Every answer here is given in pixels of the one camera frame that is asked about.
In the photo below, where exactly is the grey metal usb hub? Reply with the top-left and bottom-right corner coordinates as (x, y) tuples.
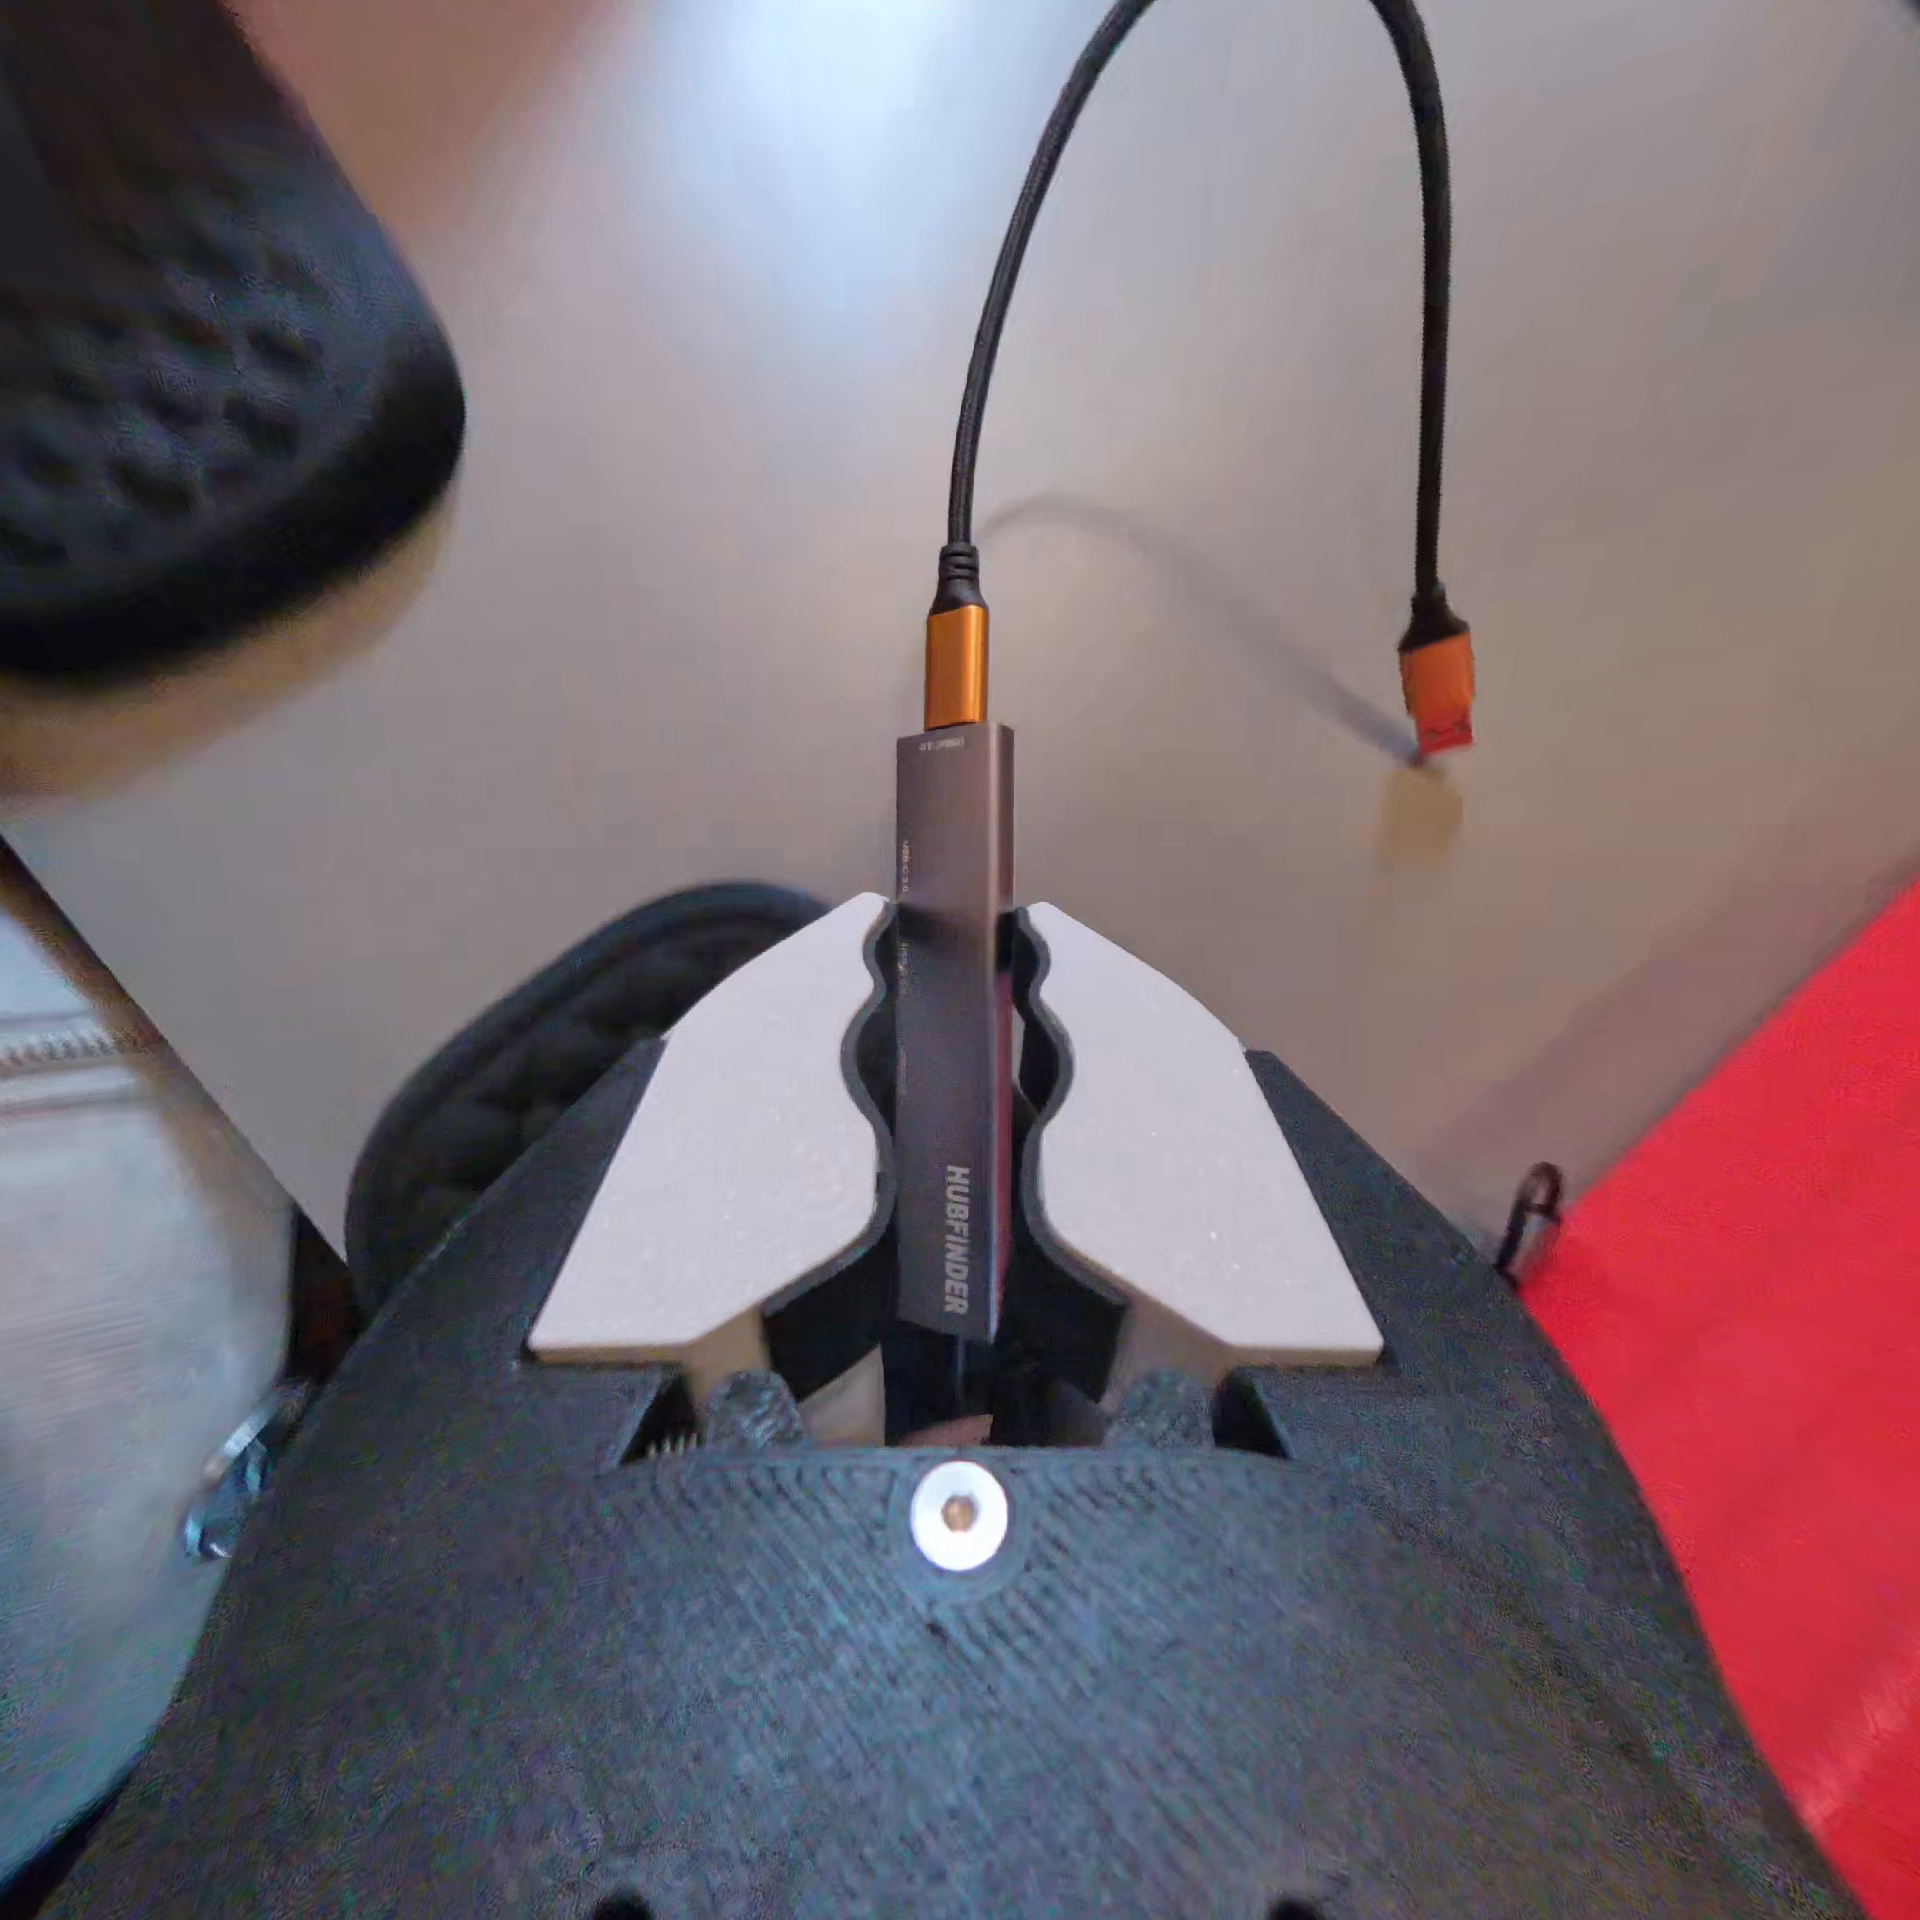
(893, 723), (1021, 1340)

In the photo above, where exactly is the person's grey zip hoodie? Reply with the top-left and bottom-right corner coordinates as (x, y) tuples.
(0, 841), (356, 1907)

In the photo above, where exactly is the red plastic bin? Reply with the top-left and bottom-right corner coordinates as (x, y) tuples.
(1513, 883), (1920, 1920)

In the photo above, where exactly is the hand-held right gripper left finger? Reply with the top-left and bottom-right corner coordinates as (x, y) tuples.
(528, 894), (910, 1373)

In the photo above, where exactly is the black cable with orange plugs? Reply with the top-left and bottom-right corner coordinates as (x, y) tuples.
(923, 0), (1479, 759)

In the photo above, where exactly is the black dimpled cushion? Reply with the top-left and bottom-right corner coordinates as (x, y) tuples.
(346, 883), (835, 1307)
(0, 0), (469, 684)

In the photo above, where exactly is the black binder clip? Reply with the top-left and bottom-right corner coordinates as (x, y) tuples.
(1500, 1163), (1567, 1275)

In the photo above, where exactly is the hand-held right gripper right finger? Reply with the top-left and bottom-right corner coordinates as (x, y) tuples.
(1017, 895), (1389, 1373)

